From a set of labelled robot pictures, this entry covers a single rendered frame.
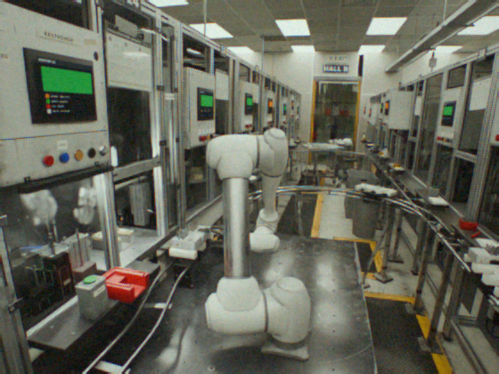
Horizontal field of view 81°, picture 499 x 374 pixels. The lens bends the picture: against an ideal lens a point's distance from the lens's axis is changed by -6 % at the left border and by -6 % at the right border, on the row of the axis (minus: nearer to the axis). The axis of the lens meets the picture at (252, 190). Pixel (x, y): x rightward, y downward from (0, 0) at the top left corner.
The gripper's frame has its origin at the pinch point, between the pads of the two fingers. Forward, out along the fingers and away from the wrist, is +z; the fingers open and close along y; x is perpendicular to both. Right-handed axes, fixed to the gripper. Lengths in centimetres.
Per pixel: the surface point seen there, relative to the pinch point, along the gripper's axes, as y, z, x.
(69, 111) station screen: 66, 13, 69
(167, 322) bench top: -22, -3, 47
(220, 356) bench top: -22, -32, 58
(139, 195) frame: 20.1, 36.7, 4.5
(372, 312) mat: -89, -107, -87
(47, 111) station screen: 66, 13, 77
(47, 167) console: 50, 15, 77
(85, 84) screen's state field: 75, 14, 61
